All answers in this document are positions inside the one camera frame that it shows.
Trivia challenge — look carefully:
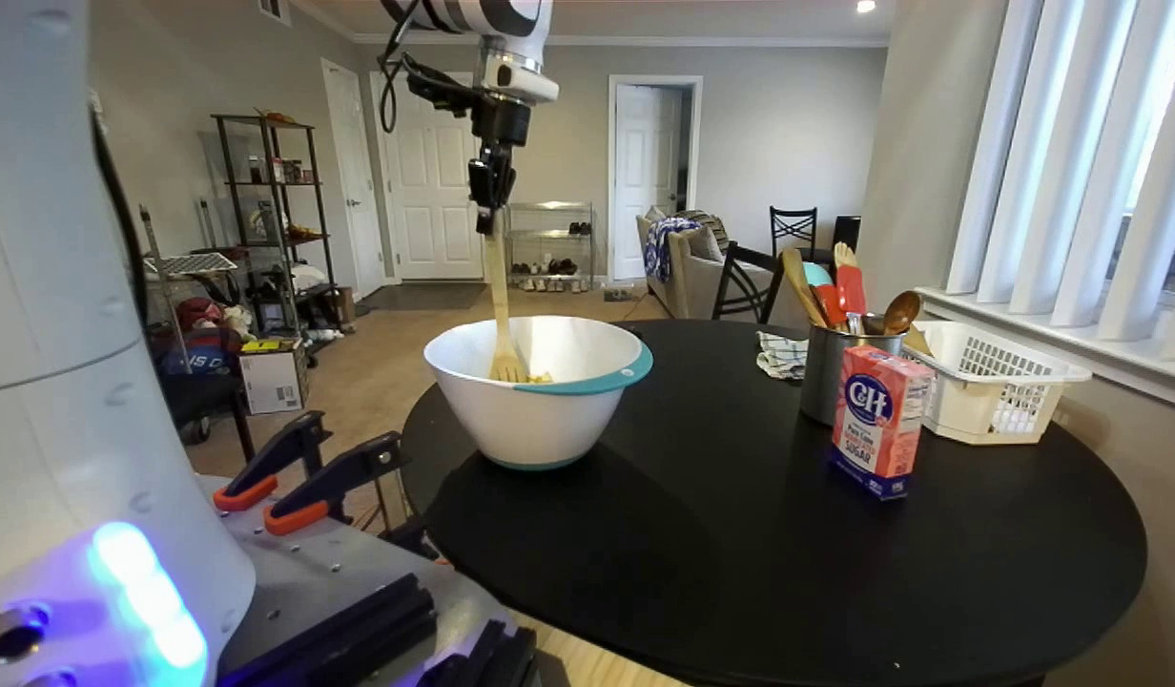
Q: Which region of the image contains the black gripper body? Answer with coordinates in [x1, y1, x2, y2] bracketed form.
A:
[467, 94, 537, 199]

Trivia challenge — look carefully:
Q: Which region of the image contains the wooden stirring spoon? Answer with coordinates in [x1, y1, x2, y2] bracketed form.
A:
[482, 208, 536, 384]

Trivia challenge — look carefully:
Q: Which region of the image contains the white mixing bowl teal rim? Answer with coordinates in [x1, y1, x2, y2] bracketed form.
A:
[420, 313, 662, 478]

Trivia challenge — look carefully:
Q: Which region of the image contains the white panel entry door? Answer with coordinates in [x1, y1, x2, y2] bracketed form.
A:
[368, 70, 489, 287]

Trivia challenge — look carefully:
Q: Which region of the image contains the metal shoe rack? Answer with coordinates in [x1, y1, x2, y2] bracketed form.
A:
[503, 199, 604, 292]

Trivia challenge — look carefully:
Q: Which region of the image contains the white open interior door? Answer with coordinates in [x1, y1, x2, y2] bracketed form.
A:
[608, 80, 696, 287]

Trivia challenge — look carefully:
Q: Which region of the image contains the blue white blanket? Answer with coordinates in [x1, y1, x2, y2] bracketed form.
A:
[641, 208, 702, 287]

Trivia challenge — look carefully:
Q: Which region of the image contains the black metal shelf unit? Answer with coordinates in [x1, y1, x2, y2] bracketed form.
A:
[211, 112, 353, 339]

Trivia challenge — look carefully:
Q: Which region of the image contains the grey sofa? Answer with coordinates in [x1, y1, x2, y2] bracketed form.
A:
[635, 206, 737, 323]

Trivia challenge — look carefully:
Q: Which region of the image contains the black metal dining chair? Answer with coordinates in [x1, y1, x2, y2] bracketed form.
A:
[711, 239, 791, 328]

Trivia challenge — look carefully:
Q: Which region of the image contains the cardboard box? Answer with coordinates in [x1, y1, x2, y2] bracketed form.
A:
[236, 334, 308, 418]

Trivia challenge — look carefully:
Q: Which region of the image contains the black chair patterned cushion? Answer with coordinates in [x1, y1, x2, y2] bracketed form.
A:
[768, 202, 826, 260]

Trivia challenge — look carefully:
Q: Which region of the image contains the flat wooden spatula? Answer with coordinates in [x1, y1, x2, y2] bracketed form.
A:
[777, 244, 832, 334]

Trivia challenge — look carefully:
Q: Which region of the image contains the red spatula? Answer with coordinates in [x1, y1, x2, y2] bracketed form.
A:
[813, 239, 875, 332]

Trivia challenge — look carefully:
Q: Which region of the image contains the grey utensil holder cup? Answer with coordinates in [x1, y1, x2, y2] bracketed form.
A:
[796, 321, 875, 432]

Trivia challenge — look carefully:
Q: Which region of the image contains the brown wooden spoon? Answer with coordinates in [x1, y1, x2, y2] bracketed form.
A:
[875, 287, 932, 347]

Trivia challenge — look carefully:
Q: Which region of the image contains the black round table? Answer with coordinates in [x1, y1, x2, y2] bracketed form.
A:
[398, 316, 1151, 687]

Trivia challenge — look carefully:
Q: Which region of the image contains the pink sugar box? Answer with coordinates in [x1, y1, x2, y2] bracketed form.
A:
[829, 339, 938, 502]

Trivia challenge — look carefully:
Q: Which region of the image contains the white plastic basket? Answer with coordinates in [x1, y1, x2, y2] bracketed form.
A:
[908, 316, 1096, 450]

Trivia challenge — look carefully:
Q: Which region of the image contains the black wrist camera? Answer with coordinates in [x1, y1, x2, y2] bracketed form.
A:
[402, 57, 491, 126]

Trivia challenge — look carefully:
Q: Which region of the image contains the black clamp orange handle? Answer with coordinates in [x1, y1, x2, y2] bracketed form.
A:
[211, 408, 336, 516]
[260, 426, 409, 536]

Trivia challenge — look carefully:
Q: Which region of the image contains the grey robot mount plate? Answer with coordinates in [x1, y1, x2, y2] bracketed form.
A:
[203, 474, 581, 687]

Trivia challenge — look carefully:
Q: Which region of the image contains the black aluminium rail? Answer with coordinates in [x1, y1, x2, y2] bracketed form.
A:
[219, 567, 442, 687]

